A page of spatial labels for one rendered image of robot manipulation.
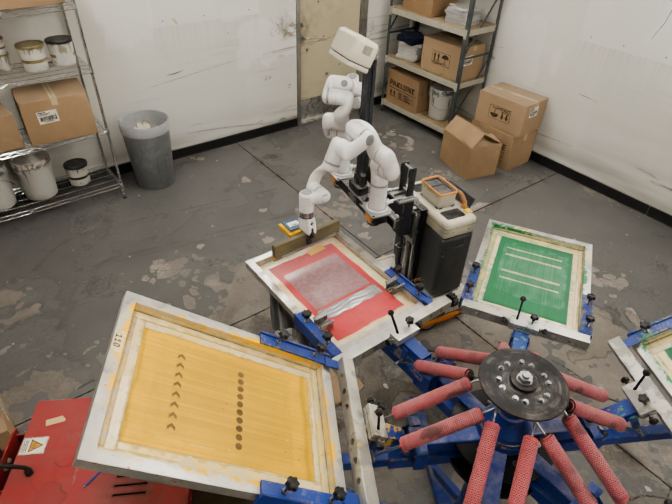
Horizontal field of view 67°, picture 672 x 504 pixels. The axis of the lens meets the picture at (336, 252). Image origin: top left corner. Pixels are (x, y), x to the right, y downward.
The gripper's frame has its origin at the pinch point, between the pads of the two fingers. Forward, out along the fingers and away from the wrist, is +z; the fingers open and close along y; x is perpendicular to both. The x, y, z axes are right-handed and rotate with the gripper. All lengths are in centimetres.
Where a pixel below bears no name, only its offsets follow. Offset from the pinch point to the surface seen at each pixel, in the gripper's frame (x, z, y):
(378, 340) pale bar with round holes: 11, 6, -71
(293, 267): 9.3, 14.5, -0.8
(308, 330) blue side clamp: 31, 10, -46
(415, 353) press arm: 3, 6, -86
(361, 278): -14.9, 14.7, -28.2
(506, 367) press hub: 0, -21, -123
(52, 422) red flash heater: 133, -2, -39
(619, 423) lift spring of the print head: -29, -2, -156
